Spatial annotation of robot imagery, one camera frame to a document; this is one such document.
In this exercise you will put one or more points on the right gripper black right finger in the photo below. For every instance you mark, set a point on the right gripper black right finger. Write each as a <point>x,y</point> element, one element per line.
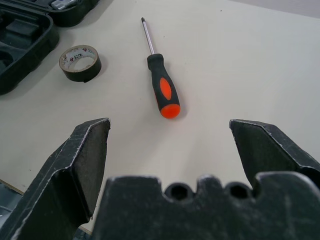
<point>270,150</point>

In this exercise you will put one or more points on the black tool case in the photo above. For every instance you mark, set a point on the black tool case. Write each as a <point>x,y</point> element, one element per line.
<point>25,37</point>

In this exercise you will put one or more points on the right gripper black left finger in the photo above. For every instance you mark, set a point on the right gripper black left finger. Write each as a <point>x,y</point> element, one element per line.
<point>62,180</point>

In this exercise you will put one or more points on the black electrical tape roll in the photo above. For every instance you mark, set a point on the black electrical tape roll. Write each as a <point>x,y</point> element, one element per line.
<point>95,68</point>

